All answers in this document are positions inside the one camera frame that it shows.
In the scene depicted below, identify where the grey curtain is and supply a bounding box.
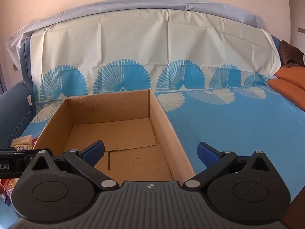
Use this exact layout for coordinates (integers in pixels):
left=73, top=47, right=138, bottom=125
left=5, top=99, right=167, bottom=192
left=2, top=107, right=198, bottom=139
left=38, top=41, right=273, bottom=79
left=0, top=60, right=6, bottom=94

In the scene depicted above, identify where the brown cloth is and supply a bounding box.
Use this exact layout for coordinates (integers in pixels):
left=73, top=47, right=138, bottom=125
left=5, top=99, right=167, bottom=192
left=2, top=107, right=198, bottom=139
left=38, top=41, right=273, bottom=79
left=279, top=40, right=305, bottom=68

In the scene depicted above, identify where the small colourful snack packet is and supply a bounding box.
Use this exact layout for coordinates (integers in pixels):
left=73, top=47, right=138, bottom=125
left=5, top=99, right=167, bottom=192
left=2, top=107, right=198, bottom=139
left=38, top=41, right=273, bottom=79
left=0, top=180, right=16, bottom=207

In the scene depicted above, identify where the orange cushion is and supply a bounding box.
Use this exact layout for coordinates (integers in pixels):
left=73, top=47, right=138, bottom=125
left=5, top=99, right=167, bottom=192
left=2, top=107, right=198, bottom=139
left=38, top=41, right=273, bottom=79
left=266, top=77, right=305, bottom=111
left=275, top=65, right=305, bottom=89

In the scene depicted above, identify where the grey-blue sheet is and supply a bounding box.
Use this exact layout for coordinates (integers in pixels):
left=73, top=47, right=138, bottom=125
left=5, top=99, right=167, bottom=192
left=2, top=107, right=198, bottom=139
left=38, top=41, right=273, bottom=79
left=7, top=0, right=265, bottom=72

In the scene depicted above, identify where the brown cardboard box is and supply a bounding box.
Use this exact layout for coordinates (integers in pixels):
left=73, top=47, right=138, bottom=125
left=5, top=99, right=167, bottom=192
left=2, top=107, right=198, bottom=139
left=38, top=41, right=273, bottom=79
left=33, top=89, right=196, bottom=184

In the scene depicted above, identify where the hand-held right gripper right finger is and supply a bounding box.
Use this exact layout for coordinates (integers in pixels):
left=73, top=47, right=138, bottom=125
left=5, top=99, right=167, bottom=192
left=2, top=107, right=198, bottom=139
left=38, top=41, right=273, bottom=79
left=182, top=142, right=274, bottom=191

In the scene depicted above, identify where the blue white fan-print cloth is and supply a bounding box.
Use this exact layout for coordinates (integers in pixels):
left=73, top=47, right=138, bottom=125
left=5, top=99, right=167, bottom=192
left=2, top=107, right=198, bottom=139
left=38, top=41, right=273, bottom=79
left=0, top=8, right=305, bottom=220

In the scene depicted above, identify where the pale rice cracker packet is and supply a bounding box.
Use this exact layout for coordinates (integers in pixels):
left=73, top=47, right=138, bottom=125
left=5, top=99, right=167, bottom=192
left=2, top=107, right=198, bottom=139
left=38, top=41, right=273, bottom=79
left=11, top=135, right=33, bottom=148

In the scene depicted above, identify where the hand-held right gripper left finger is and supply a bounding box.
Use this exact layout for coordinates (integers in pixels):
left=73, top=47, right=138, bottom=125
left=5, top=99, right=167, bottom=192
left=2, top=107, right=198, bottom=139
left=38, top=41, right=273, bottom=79
left=31, top=140, right=120, bottom=192

